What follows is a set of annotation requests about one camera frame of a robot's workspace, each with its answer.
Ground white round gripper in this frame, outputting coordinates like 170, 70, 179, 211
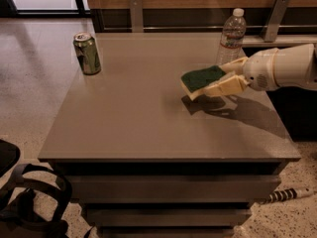
203, 48, 278, 96

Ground green and yellow sponge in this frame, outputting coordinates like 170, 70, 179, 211
180, 65, 226, 100

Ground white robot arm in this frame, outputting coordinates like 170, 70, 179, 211
203, 44, 317, 96

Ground clear plastic water bottle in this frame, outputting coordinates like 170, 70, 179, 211
216, 8, 247, 64

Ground grey drawer cabinet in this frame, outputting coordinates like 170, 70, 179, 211
40, 34, 299, 238

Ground black white striped tube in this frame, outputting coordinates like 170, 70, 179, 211
264, 187, 314, 203

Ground green soda can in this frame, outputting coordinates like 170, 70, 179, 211
73, 32, 101, 75

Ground black chair seat edge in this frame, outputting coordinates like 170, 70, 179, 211
0, 140, 21, 178

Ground right metal wall bracket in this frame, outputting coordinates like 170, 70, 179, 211
262, 0, 290, 43

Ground metal wall bracket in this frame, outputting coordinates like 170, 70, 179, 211
129, 0, 144, 33
262, 0, 290, 43

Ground left metal wall bracket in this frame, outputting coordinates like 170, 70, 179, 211
129, 0, 144, 33

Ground black bag with straps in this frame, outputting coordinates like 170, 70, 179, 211
0, 164, 72, 238

